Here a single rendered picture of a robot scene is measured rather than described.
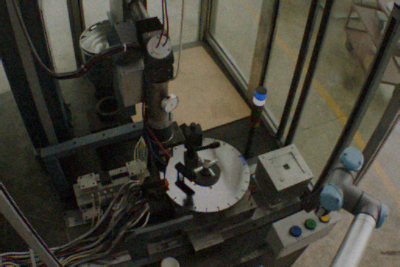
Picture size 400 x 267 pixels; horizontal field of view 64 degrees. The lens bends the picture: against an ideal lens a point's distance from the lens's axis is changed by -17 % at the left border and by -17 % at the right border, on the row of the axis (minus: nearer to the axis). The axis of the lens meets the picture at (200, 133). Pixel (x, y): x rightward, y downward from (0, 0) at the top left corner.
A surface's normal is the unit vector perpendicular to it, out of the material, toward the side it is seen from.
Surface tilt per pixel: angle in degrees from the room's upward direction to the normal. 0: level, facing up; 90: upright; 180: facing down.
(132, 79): 90
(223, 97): 0
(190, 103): 0
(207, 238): 0
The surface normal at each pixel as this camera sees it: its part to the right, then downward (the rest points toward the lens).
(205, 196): 0.05, -0.64
